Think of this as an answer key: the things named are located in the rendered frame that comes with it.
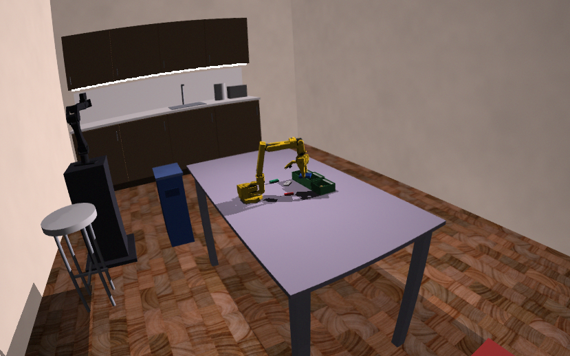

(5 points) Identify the green bin rack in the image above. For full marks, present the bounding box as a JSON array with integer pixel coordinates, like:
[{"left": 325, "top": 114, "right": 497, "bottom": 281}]
[{"left": 292, "top": 170, "right": 336, "bottom": 196}]

